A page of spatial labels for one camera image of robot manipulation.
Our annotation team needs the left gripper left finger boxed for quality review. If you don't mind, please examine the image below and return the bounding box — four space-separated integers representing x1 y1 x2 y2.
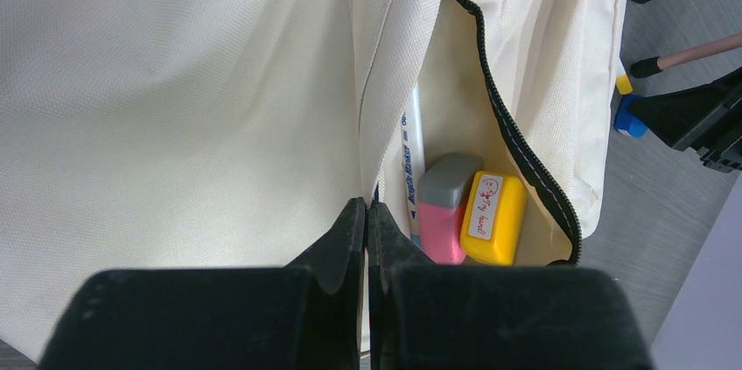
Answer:
39 198 366 369

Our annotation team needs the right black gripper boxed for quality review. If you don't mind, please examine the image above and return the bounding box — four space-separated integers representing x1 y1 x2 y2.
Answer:
627 68 741 173

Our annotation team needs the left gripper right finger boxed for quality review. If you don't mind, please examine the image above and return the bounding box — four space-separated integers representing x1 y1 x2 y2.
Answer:
367 202 654 369

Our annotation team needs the blue small eraser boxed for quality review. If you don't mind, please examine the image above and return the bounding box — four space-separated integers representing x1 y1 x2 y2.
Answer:
613 94 648 138

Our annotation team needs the yellow capped white marker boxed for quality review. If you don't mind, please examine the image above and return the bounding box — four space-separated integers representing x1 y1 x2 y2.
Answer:
615 59 634 95

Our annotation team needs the yellow orange eraser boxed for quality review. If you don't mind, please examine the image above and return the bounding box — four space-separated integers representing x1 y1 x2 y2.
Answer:
459 171 528 266

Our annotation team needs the pink eraser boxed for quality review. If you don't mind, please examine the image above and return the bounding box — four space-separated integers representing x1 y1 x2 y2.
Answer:
418 152 484 265

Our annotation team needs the blue capped white marker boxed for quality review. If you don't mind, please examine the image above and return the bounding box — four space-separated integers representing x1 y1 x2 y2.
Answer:
400 85 425 248

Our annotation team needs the beige canvas backpack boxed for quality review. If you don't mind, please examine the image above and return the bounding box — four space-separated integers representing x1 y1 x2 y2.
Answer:
1 0 627 361

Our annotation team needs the pink tripod stand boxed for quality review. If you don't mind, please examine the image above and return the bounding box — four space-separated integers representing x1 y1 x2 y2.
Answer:
628 33 741 79

